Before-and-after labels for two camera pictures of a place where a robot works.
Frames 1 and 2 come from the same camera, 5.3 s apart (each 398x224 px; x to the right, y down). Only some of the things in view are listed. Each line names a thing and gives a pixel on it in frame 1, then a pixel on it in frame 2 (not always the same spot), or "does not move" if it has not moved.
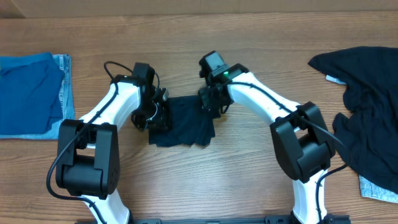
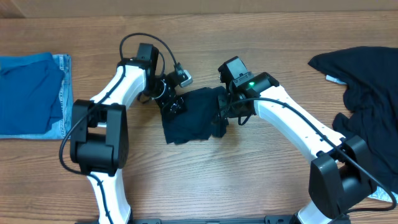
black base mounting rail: x=285 y=219 does not move
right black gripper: x=206 y=101 → x=220 y=123
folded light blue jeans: x=63 y=61 does not move
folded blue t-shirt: x=30 y=93 does not move
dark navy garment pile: x=367 y=135 does not move
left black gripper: x=162 y=115 → x=173 y=106
